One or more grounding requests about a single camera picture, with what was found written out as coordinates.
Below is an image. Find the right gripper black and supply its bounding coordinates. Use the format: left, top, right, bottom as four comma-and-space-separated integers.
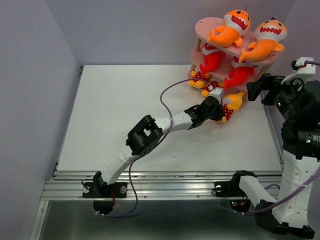
246, 73, 306, 122

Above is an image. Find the yellow plush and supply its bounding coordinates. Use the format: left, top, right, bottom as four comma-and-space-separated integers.
218, 91, 245, 123
201, 80, 225, 97
188, 70, 211, 89

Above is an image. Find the red shark plush front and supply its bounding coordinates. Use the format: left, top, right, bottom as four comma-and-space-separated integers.
223, 56, 257, 90

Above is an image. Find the red shark plush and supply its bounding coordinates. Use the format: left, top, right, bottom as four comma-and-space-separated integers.
223, 56, 257, 90
199, 43, 226, 76

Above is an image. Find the orange shark plush back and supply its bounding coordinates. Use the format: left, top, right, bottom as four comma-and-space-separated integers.
238, 16, 288, 63

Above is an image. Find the orange shark plush facing camera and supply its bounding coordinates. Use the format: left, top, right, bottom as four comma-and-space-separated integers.
207, 7, 252, 48

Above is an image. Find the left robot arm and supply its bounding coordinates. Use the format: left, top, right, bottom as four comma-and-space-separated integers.
81, 96, 225, 199

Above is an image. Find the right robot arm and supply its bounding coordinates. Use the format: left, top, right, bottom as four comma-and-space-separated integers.
230, 73, 320, 239

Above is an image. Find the pink three-tier shelf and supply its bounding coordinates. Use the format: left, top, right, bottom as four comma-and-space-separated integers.
187, 16, 280, 106

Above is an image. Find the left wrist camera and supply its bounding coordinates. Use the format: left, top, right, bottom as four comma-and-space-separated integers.
208, 87, 225, 103

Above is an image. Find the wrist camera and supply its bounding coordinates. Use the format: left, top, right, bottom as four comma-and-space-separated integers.
280, 57, 316, 85
208, 87, 225, 103

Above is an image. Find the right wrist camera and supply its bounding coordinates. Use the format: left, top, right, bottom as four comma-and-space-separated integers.
280, 57, 316, 85

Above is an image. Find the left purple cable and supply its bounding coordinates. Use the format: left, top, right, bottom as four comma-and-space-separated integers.
94, 78, 213, 218

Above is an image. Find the aluminium rail frame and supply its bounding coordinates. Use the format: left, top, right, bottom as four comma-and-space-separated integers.
41, 170, 305, 201

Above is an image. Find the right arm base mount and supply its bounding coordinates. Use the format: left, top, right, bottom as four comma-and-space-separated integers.
211, 180, 252, 215

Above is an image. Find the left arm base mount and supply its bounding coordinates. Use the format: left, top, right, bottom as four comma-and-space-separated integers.
81, 181, 128, 217

